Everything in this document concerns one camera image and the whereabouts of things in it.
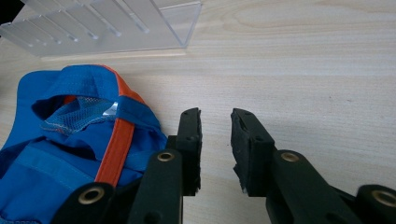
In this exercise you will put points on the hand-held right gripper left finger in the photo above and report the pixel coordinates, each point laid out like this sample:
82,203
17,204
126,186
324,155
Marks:
188,146

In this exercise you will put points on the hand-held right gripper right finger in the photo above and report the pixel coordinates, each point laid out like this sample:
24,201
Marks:
249,149

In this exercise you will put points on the blue and orange shorts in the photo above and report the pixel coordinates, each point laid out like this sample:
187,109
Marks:
71,140

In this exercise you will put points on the clear acrylic rack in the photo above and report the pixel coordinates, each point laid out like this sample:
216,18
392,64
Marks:
102,25

